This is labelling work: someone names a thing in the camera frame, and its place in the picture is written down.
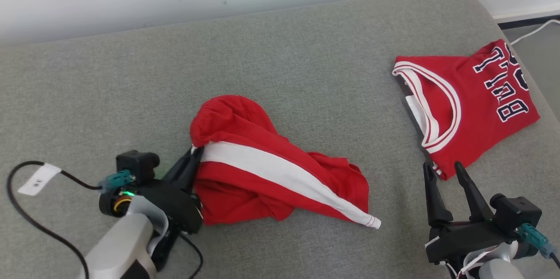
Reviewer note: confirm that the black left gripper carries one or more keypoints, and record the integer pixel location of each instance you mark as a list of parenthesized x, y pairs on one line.
[(175, 209)]

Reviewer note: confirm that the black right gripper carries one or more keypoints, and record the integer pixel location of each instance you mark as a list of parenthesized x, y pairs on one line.
[(463, 237)]

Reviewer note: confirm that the red basketball shorts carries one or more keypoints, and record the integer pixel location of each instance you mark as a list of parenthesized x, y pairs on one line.
[(245, 183)]

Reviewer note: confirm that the red basketball jersey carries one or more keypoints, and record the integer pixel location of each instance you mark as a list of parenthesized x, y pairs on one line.
[(472, 108)]

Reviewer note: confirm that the white grey left arm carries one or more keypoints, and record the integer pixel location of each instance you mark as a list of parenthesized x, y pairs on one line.
[(122, 244)]

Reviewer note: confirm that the white grey right arm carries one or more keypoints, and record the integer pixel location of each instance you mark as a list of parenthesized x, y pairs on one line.
[(498, 270)]

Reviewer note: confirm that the grey fabric sofa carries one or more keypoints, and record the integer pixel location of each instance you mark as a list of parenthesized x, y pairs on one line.
[(284, 64)]

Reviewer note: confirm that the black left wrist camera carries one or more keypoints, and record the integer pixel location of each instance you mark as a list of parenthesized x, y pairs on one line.
[(138, 163)]

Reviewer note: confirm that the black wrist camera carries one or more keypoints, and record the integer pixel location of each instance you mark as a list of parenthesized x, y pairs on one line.
[(518, 213), (138, 163)]

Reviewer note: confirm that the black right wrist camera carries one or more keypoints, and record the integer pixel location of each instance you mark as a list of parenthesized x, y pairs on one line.
[(518, 213)]

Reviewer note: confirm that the teal left camera connector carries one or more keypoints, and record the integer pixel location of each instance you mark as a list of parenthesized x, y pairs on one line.
[(116, 179)]

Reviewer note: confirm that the teal camera connector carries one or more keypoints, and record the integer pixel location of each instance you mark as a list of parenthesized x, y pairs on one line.
[(534, 237), (116, 179)]

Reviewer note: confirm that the teal right camera connector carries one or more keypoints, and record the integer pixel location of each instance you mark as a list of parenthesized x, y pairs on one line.
[(534, 237)]

